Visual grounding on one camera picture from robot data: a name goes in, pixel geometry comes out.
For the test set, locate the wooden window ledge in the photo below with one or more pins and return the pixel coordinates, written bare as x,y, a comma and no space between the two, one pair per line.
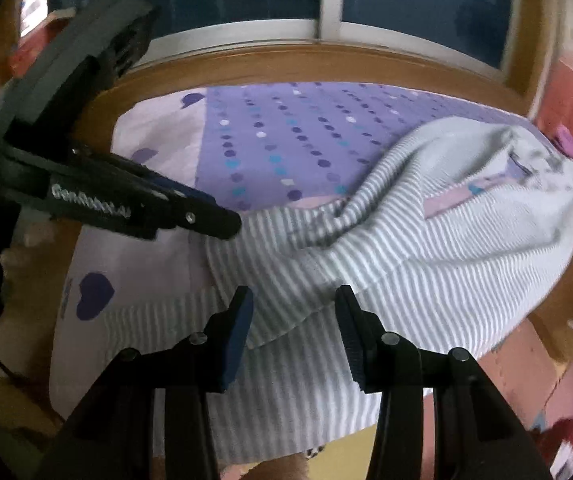
316,65

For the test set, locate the purple polka dot bedsheet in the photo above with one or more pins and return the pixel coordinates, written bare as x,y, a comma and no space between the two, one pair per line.
286,135

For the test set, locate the small bright wall picture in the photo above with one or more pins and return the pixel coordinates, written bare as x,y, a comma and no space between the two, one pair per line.
34,7

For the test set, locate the pink cloth item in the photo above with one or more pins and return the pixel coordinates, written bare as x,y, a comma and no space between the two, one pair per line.
568,142

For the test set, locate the grey white striped shirt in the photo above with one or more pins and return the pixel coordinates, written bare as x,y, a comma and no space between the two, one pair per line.
416,240

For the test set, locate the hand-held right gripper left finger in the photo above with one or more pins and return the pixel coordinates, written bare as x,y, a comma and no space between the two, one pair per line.
236,345

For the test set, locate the window with white frame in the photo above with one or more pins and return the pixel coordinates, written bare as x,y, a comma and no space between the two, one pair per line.
276,0

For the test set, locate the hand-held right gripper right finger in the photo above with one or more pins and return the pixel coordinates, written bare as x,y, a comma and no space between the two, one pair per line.
355,350

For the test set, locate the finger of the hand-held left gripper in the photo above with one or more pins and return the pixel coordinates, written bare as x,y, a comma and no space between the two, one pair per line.
171,189
206,222

